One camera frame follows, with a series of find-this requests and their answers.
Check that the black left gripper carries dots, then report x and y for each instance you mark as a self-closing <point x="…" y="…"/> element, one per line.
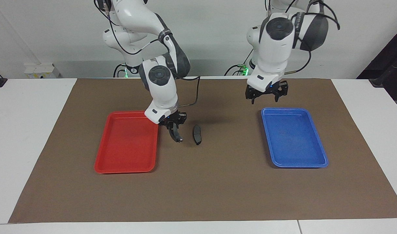
<point x="266" y="92"/>

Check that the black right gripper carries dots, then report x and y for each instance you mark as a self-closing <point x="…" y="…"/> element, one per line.
<point x="174" y="120"/>

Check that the long curved black brake pad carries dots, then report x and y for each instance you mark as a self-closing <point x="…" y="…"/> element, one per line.
<point x="179" y="139"/>

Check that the small grey brake pad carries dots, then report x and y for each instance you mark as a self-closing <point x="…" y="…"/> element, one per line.
<point x="197" y="135"/>

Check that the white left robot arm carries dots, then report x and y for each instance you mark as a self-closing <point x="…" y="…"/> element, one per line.
<point x="273" y="55"/>

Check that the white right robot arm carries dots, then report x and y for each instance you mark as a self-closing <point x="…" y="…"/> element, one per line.
<point x="162" y="94"/>

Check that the green lit connector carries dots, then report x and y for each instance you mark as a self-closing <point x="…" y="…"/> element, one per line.
<point x="243" y="69"/>

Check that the blue plastic tray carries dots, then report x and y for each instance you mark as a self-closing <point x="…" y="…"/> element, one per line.
<point x="294" y="139"/>

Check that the red plastic tray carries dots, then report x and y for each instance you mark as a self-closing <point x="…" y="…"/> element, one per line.
<point x="127" y="146"/>

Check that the brown table mat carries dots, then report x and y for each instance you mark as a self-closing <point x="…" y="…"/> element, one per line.
<point x="204" y="188"/>

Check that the black equipment frame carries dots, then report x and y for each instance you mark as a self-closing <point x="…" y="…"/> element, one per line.
<point x="390" y="61"/>

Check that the white wall socket box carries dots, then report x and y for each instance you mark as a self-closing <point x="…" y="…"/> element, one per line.
<point x="41" y="71"/>

